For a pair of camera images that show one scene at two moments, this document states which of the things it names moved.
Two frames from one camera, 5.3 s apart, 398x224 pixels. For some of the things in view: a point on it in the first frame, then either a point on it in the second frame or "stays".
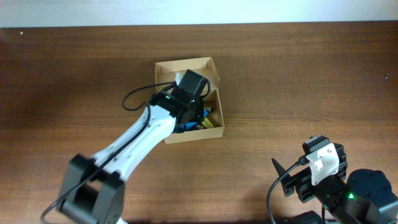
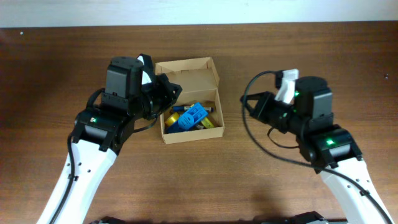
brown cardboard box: x=165 y=73 stays
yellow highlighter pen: x=207 y=124 stays
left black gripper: x=199 y=113 -> x=169 y=95
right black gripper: x=302 y=181 -> x=260 y=110
